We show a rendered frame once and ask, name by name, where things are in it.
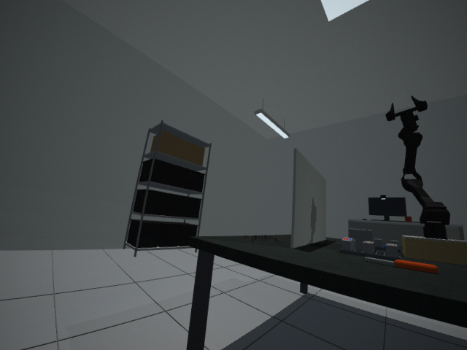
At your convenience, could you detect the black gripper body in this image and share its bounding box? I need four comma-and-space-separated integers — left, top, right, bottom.
386, 101, 428, 124

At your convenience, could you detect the orange-handled screwdriver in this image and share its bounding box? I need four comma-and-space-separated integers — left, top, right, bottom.
365, 257, 438, 273

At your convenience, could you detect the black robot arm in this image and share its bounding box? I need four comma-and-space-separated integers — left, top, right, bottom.
398, 115, 450, 240

